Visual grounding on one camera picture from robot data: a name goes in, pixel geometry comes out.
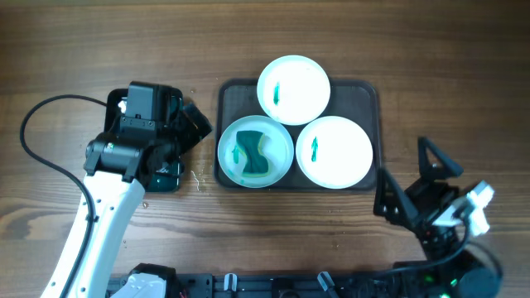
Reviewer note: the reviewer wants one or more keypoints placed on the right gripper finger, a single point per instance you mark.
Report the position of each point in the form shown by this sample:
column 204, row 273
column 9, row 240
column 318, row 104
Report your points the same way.
column 434, row 164
column 392, row 203

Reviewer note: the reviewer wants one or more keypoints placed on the white plate top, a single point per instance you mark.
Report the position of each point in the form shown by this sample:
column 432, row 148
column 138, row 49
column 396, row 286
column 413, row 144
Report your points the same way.
column 293, row 90

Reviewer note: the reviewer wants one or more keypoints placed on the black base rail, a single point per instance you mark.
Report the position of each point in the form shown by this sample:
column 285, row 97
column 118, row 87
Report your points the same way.
column 266, row 286

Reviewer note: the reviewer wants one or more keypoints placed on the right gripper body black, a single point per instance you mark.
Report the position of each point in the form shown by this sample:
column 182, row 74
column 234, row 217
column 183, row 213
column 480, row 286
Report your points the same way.
column 420, row 199

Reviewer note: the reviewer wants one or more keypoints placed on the green yellow sponge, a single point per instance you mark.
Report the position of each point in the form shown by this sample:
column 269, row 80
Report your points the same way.
column 250, row 145

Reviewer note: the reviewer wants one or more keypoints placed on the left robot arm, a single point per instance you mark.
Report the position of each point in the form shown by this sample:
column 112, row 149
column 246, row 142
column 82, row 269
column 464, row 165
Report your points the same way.
column 147, row 129

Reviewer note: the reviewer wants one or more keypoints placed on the black water tray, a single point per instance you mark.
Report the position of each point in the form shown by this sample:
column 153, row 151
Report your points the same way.
column 168, row 178

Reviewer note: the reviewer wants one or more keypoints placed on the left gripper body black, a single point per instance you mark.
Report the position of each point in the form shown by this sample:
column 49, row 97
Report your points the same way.
column 192, row 122

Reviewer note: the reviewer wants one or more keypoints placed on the white plate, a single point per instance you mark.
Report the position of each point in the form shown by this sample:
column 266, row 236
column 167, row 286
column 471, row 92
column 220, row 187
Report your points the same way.
column 278, row 147
column 334, row 152
column 293, row 90

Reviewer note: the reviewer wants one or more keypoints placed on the dark brown serving tray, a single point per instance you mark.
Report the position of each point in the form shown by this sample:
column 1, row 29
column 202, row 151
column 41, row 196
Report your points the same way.
column 354, row 99

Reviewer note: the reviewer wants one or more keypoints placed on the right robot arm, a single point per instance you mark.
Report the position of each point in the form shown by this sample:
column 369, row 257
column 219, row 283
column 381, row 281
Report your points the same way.
column 449, row 269

